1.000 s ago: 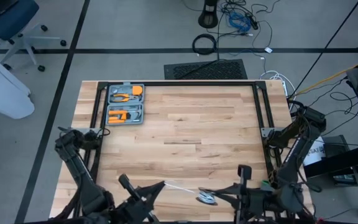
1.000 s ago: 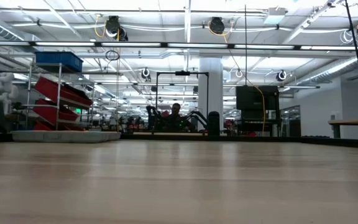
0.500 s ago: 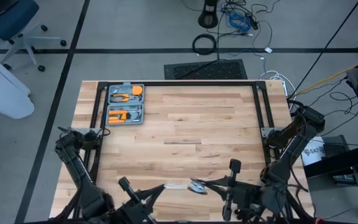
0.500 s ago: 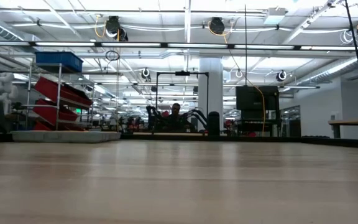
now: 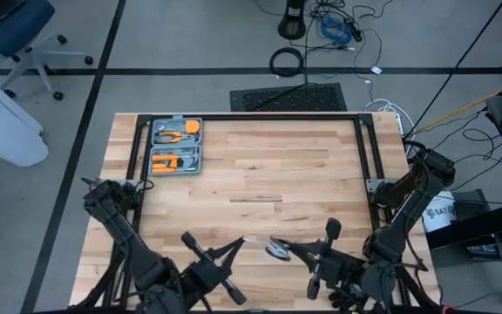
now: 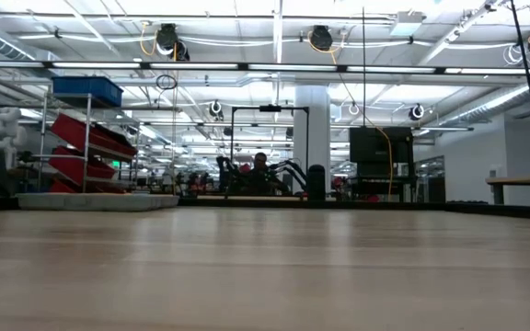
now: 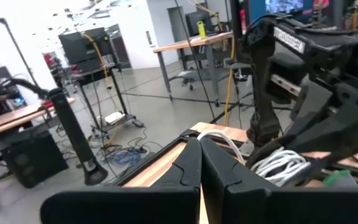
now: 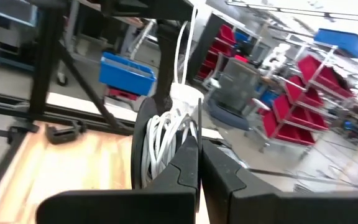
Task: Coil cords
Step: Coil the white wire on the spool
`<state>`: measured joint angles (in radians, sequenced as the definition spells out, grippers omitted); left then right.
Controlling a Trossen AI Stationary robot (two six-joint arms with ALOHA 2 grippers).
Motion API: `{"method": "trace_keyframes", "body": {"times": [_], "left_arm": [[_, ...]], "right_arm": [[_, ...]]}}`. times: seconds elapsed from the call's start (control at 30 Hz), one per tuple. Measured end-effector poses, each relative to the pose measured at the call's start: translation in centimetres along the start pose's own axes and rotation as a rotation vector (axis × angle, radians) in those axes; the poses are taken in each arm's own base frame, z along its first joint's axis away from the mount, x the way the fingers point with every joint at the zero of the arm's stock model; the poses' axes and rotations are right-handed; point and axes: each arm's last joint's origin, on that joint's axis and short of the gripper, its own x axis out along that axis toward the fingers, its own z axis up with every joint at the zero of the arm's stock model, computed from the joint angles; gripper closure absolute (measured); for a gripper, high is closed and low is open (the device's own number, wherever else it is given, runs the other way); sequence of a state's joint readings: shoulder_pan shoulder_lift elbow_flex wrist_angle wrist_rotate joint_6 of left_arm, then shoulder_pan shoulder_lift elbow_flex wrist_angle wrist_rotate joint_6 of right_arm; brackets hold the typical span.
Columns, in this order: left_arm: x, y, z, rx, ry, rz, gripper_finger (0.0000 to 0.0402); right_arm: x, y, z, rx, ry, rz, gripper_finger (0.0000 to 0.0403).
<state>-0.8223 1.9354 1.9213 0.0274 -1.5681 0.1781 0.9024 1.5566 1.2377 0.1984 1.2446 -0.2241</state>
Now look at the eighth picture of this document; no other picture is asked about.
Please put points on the white robot figure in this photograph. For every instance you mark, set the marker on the white robot figure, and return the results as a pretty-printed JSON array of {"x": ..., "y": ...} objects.
[{"x": 277, "y": 57}]

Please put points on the small blue bin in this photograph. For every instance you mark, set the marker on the small blue bin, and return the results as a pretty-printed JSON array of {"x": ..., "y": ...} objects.
[{"x": 242, "y": 36}]

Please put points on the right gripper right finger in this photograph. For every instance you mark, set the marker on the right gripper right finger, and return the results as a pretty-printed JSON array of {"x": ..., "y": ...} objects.
[{"x": 259, "y": 208}]

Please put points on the blue office chair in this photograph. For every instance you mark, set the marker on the blue office chair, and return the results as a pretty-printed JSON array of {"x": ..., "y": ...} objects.
[{"x": 235, "y": 87}]

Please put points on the metal bin rack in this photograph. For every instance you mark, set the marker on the metal bin rack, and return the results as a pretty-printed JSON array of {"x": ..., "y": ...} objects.
[{"x": 322, "y": 62}]

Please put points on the red floor bin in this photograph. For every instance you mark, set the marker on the red floor bin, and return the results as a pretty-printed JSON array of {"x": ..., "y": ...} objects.
[{"x": 121, "y": 93}]

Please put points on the blue bin on rack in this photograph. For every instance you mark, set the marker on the blue bin on rack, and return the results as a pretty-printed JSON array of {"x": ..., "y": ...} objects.
[{"x": 340, "y": 42}]

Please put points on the wooden top workbench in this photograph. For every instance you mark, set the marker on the wooden top workbench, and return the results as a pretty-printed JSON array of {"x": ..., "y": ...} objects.
[{"x": 129, "y": 21}]

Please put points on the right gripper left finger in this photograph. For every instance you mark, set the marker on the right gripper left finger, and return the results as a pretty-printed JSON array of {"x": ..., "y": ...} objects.
[{"x": 135, "y": 208}]

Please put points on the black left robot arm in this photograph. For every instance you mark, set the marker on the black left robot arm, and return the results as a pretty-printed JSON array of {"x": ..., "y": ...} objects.
[{"x": 166, "y": 62}]

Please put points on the red bins black rack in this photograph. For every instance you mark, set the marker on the red bins black rack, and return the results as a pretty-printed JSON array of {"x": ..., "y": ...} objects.
[{"x": 225, "y": 35}]

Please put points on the light blue device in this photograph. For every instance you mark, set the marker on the light blue device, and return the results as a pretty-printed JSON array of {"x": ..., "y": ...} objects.
[{"x": 14, "y": 11}]

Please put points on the red slanted storage bin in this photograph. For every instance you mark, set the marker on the red slanted storage bin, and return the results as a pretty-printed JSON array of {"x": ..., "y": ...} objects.
[
  {"x": 322, "y": 76},
  {"x": 284, "y": 132},
  {"x": 303, "y": 93},
  {"x": 294, "y": 113}
]

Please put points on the blue floor bin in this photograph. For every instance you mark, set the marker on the blue floor bin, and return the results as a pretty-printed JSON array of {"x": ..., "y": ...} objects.
[{"x": 126, "y": 74}]

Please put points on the white plastic bin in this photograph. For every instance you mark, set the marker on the white plastic bin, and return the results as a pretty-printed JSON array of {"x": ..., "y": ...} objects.
[{"x": 186, "y": 95}]

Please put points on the black C-clamp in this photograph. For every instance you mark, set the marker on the black C-clamp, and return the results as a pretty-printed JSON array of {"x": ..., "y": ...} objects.
[{"x": 62, "y": 134}]

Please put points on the teal equipment cart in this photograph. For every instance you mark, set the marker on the teal equipment cart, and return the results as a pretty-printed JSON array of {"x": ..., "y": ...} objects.
[{"x": 8, "y": 37}]

